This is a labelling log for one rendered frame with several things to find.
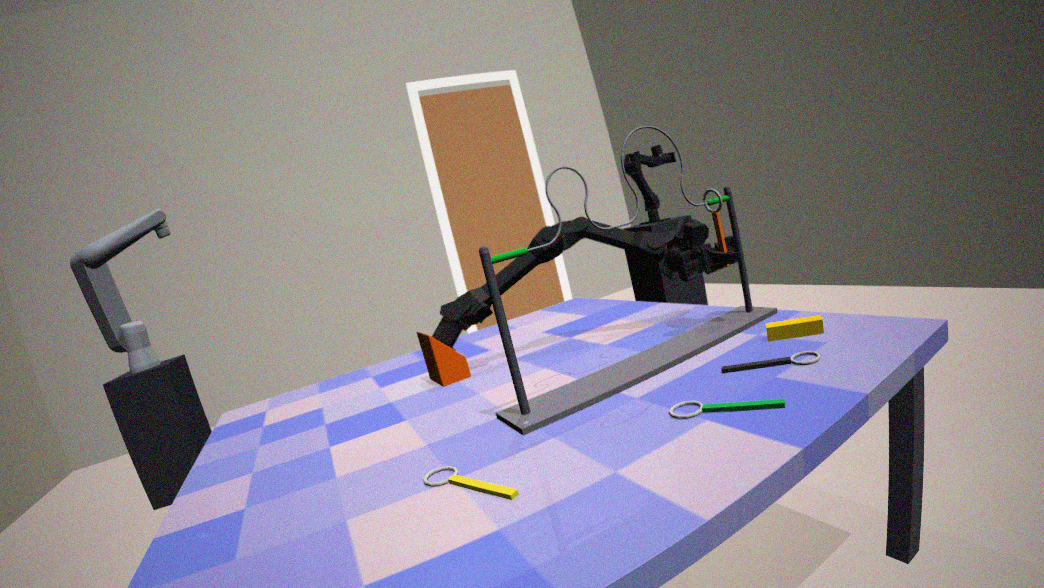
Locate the white loop with dark grey handle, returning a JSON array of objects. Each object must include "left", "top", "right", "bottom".
[{"left": 721, "top": 351, "right": 821, "bottom": 373}]

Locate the orange long bar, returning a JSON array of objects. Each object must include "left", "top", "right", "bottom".
[{"left": 703, "top": 188, "right": 727, "bottom": 253}]

